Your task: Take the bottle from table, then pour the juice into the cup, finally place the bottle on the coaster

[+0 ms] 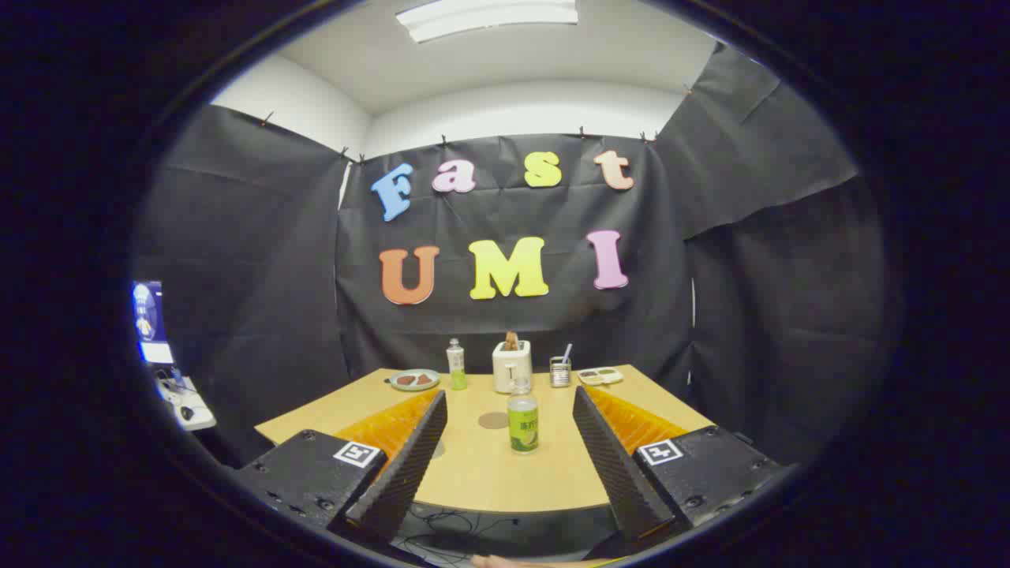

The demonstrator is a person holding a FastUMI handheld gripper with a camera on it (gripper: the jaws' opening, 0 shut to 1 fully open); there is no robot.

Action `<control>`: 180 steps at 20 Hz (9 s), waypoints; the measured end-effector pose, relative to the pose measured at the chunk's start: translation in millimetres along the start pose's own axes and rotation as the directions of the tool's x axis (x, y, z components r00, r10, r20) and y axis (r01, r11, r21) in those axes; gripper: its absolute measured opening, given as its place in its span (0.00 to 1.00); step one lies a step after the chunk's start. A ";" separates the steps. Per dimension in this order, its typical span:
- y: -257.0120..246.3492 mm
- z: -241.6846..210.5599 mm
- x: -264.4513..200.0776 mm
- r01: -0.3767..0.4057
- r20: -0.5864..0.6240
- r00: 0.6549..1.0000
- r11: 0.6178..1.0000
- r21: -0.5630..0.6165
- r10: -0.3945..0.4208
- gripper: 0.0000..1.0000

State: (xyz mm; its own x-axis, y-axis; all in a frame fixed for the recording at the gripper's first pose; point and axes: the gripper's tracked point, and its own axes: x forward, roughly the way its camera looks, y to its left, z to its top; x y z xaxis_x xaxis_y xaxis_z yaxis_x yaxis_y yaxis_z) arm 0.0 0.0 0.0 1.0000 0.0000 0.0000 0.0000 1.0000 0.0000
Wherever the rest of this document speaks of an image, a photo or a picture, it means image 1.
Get white side desk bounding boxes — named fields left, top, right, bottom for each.
left=154, top=371, right=217, bottom=432

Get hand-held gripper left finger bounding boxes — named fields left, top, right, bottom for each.
left=234, top=389, right=449, bottom=545

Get wooden table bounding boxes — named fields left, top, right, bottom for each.
left=254, top=364, right=715, bottom=514

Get computer monitor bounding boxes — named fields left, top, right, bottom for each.
left=132, top=280, right=174, bottom=365

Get green label juice bottle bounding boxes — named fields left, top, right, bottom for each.
left=507, top=377, right=541, bottom=455

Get pale green plate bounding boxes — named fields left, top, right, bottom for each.
left=390, top=368, right=441, bottom=392

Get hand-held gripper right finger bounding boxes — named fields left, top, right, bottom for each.
left=572, top=385, right=794, bottom=544

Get black cables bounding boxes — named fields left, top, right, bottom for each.
left=402, top=509, right=522, bottom=565

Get white toaster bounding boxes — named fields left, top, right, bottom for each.
left=492, top=341, right=533, bottom=394

